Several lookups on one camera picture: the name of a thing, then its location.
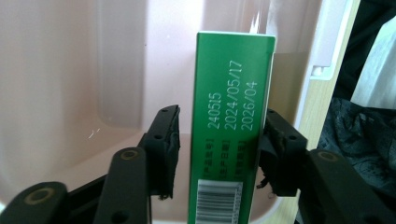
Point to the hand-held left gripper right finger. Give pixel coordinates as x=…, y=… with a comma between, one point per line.
x=280, y=149

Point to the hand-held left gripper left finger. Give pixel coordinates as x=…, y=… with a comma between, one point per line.
x=165, y=149

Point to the green cardboard box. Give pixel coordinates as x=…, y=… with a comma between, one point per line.
x=230, y=93

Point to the dark patterned cloth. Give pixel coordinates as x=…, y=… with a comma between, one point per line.
x=361, y=143

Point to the white cloth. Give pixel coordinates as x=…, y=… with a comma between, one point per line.
x=378, y=68

